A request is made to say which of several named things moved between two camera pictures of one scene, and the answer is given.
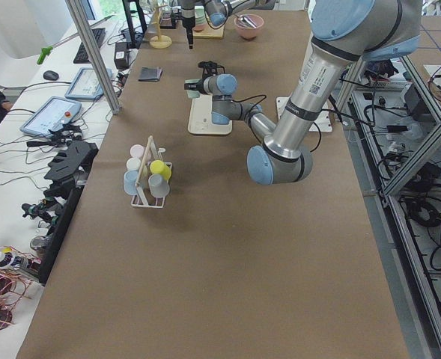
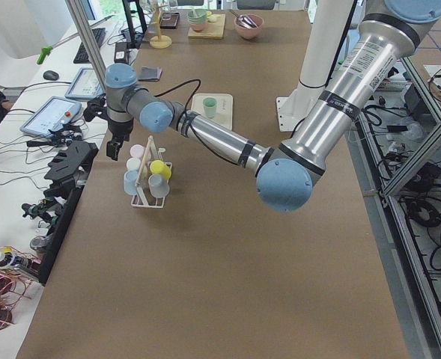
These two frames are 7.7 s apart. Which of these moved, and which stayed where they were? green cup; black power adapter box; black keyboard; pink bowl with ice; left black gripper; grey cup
Moved: left black gripper; green cup
Stayed: black power adapter box; black keyboard; grey cup; pink bowl with ice
